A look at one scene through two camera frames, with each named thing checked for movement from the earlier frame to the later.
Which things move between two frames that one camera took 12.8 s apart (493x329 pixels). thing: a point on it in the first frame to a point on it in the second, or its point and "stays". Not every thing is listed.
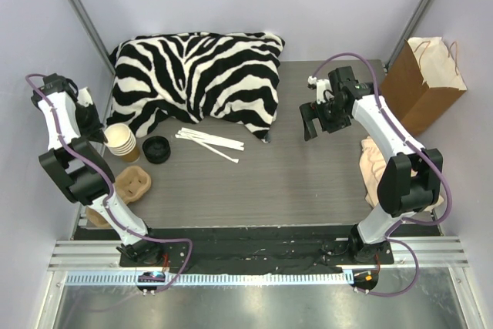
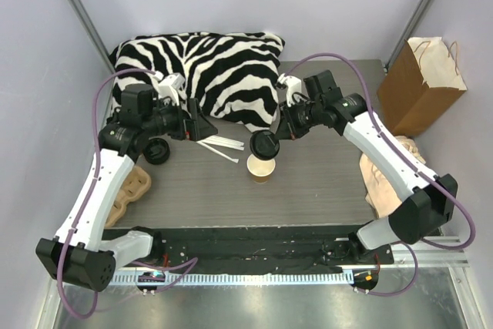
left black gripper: (92, 125) to (191, 121)
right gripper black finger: (308, 112) to (283, 132)
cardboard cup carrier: (130, 182) stays
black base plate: (241, 250) stays
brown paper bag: (421, 78) stays
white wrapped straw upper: (210, 139) stays
